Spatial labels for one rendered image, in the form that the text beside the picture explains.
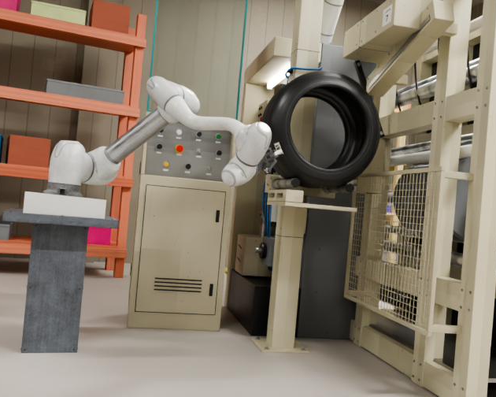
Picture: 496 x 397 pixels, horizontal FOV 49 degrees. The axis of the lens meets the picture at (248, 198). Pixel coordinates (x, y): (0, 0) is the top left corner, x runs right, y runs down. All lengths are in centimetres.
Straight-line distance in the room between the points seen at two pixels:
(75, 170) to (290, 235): 117
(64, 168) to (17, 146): 246
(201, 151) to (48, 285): 122
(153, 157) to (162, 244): 52
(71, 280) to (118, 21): 326
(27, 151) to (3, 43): 168
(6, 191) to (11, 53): 147
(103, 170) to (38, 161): 237
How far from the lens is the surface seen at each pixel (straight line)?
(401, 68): 292
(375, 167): 311
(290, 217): 300
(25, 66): 646
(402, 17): 268
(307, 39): 315
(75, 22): 536
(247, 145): 218
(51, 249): 272
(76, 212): 262
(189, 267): 329
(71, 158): 276
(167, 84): 255
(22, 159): 519
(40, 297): 275
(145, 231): 325
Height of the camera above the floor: 76
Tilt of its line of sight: 1 degrees up
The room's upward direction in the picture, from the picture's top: 5 degrees clockwise
